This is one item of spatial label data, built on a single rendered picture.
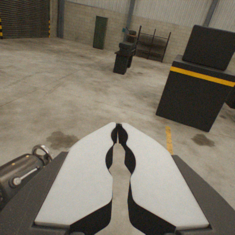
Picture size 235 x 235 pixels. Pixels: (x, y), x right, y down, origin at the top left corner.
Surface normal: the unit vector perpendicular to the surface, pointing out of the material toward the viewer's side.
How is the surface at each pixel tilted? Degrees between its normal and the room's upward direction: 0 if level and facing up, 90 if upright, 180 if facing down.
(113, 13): 90
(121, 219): 0
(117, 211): 0
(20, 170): 30
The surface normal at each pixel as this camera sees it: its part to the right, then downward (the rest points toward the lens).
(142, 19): -0.21, 0.43
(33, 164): 0.63, -0.57
